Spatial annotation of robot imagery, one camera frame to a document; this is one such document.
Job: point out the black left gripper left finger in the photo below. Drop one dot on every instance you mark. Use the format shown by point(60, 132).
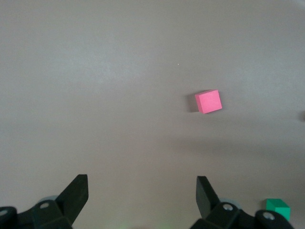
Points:
point(71, 195)

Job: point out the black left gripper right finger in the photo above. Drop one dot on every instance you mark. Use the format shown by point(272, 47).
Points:
point(205, 198)

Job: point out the green foam cube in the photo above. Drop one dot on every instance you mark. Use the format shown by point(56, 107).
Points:
point(278, 206)

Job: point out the pink foam cube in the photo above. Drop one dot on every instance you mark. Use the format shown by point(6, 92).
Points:
point(208, 101)

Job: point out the brown table mat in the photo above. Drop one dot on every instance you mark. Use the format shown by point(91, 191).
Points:
point(95, 95)

